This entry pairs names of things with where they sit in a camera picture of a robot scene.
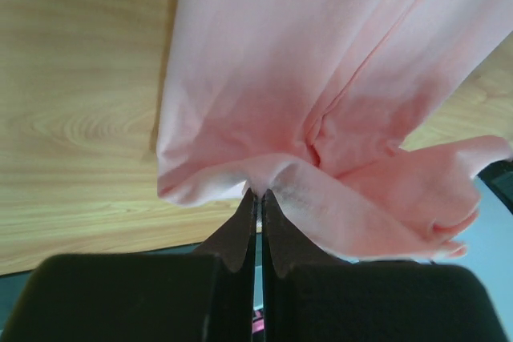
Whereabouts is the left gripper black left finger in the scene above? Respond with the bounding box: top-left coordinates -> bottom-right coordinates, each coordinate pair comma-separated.
1,192 -> 257,341

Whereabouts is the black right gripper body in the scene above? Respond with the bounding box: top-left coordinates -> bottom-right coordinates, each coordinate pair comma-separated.
478,160 -> 513,212

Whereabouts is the pink t-shirt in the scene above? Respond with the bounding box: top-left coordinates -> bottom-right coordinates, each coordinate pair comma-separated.
156,0 -> 512,259

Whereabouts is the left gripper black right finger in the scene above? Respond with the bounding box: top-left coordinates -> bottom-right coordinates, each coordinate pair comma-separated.
261,191 -> 507,341

